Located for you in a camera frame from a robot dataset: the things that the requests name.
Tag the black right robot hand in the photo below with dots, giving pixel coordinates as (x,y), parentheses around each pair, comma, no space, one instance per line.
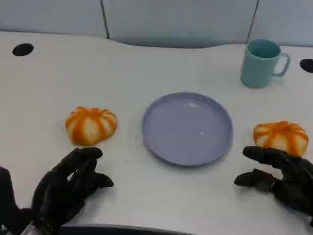
(296,183)

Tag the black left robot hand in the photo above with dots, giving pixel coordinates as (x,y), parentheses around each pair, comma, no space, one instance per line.
(56,193)

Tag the orange white toy bread roll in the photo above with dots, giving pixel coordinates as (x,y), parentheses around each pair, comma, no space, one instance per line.
(90,126)
(281,137)

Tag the dark robot body front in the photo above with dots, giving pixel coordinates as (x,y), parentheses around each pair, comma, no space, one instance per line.
(117,230)

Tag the pale green mug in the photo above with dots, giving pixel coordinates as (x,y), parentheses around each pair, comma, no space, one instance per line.
(256,71)

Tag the lilac plate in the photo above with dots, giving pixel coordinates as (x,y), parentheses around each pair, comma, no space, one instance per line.
(187,129)

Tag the grey desk partition panel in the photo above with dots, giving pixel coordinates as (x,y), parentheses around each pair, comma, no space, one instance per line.
(178,22)
(49,14)
(286,19)

